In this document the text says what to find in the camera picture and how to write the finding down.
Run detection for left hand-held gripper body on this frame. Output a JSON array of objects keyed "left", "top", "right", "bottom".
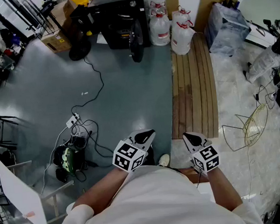
[{"left": 110, "top": 136, "right": 150, "bottom": 174}]

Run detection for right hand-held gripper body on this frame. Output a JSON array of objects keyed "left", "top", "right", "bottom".
[{"left": 190, "top": 143, "right": 222, "bottom": 174}]

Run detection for person's left forearm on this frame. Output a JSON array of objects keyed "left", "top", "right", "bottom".
[{"left": 68, "top": 166, "right": 132, "bottom": 217}]

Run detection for person's right forearm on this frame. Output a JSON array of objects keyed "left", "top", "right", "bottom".
[{"left": 206, "top": 165, "right": 244, "bottom": 214}]

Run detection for person's black trousers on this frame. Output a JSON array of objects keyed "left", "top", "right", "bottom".
[{"left": 142, "top": 144, "right": 156, "bottom": 167}]

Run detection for person's white shoe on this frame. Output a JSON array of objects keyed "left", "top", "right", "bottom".
[{"left": 157, "top": 153, "right": 171, "bottom": 168}]

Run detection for wooden slat platform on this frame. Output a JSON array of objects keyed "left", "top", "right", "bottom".
[{"left": 163, "top": 30, "right": 221, "bottom": 142}]

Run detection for person's white shirt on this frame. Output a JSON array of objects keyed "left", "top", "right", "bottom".
[{"left": 41, "top": 155, "right": 265, "bottom": 224}]

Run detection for black green helmet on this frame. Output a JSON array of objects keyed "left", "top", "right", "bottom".
[{"left": 51, "top": 134, "right": 98, "bottom": 184}]

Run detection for white power strip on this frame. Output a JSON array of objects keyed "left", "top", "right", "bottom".
[{"left": 65, "top": 112, "right": 82, "bottom": 129}]

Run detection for plastic-wrapped bundle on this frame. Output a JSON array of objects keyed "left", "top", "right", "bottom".
[{"left": 242, "top": 45, "right": 280, "bottom": 84}]

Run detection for white paper sheet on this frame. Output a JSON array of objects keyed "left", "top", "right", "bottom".
[{"left": 95, "top": 32, "right": 108, "bottom": 46}]

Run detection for black floor fan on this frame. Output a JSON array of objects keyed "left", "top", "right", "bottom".
[{"left": 64, "top": 3, "right": 96, "bottom": 62}]

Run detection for clear plastic bag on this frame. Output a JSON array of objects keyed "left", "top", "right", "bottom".
[{"left": 201, "top": 0, "right": 254, "bottom": 59}]

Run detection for white table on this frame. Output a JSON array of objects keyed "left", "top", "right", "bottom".
[{"left": 0, "top": 155, "right": 49, "bottom": 224}]

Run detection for brown cardboard box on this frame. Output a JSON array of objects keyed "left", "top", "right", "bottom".
[{"left": 39, "top": 29, "right": 73, "bottom": 55}]

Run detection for small brown cardboard sheet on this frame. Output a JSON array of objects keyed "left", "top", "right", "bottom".
[{"left": 165, "top": 0, "right": 181, "bottom": 21}]

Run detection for large brown cardboard sheet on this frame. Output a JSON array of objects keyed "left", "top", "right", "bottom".
[{"left": 191, "top": 0, "right": 242, "bottom": 34}]

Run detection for plain cardboard box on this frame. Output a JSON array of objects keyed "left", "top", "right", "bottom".
[{"left": 49, "top": 0, "right": 76, "bottom": 33}]

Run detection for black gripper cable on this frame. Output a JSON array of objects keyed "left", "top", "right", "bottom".
[{"left": 194, "top": 169, "right": 204, "bottom": 190}]

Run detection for black fan power cable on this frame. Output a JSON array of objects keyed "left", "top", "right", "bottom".
[{"left": 66, "top": 55, "right": 107, "bottom": 116}]

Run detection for white power cable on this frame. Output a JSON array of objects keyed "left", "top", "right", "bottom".
[{"left": 35, "top": 125, "right": 75, "bottom": 194}]

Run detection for black metal chair frame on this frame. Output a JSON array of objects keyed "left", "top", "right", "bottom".
[{"left": 0, "top": 112, "right": 21, "bottom": 153}]

